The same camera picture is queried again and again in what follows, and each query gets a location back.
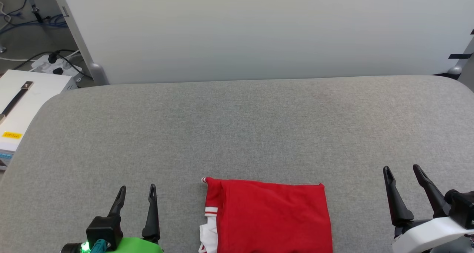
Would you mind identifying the grey post with black tape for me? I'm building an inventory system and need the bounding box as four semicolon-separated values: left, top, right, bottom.
431;29;474;78

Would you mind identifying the black stand leg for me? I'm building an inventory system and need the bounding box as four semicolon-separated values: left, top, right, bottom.
22;0;43;23

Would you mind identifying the white floor cable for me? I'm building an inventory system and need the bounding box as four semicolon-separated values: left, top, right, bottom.
0;55;37;63

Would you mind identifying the red and white shirt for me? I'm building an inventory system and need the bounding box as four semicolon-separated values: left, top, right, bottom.
198;176;334;253

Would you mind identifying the black power cable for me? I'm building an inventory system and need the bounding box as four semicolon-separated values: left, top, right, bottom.
13;49;94;80

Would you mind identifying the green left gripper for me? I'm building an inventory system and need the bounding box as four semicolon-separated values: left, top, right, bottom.
61;184;164;253

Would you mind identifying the blue cable bundle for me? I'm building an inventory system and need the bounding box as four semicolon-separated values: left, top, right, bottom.
0;14;68;35

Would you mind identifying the white power strip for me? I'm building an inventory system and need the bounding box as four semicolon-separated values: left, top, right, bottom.
31;54;83;76

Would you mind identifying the grey metal partition post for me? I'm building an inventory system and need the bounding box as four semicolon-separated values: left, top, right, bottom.
49;0;110;86

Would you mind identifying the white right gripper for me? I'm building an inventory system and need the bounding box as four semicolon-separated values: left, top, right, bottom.
383;164;474;253

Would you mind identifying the white partition panel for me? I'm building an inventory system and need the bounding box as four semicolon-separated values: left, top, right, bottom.
50;0;474;85

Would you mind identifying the white box with black handle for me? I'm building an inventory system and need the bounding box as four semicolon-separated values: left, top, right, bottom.
0;70;79;170

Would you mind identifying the teal plug left camera cable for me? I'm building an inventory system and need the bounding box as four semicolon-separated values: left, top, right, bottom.
90;239;109;253

